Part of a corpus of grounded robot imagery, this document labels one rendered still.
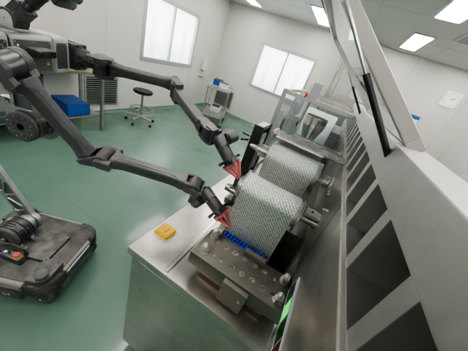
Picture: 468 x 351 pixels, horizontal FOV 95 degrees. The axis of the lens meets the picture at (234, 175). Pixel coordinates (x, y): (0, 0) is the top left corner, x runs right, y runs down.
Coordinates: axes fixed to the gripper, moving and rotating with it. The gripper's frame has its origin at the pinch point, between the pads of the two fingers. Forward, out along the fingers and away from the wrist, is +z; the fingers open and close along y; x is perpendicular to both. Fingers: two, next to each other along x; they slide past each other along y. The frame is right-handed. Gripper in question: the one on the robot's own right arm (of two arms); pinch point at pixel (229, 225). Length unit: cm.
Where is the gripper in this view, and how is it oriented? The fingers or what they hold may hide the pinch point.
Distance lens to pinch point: 98.7
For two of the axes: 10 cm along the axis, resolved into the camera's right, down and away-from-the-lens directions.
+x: 6.9, -4.8, -5.4
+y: -4.4, 3.2, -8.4
